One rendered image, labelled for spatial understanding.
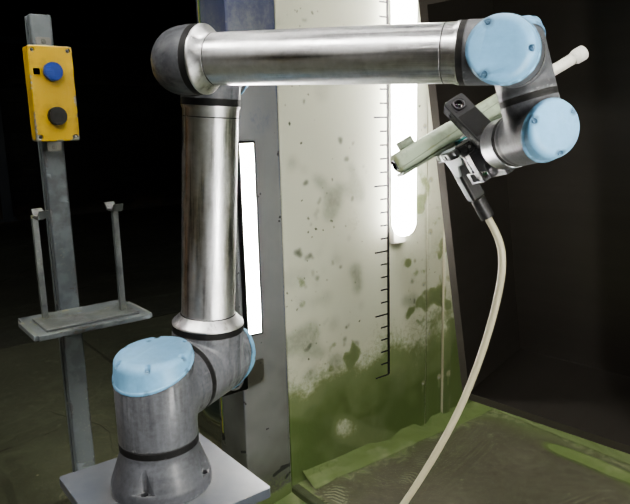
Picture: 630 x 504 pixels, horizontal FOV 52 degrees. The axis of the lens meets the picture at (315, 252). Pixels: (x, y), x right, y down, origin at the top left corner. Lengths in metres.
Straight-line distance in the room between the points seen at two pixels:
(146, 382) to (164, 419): 0.08
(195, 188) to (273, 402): 1.17
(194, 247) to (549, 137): 0.68
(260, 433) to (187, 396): 1.08
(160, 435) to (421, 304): 1.63
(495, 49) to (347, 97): 1.42
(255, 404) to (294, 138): 0.90
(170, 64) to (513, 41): 0.54
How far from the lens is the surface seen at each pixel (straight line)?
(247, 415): 2.24
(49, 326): 1.90
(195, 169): 1.26
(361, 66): 0.98
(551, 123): 1.04
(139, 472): 1.27
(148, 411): 1.21
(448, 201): 1.85
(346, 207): 2.30
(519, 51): 0.91
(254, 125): 2.07
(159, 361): 1.20
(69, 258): 2.06
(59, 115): 1.96
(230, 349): 1.34
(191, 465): 1.28
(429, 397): 2.84
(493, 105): 1.38
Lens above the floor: 1.31
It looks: 11 degrees down
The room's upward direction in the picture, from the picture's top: 1 degrees counter-clockwise
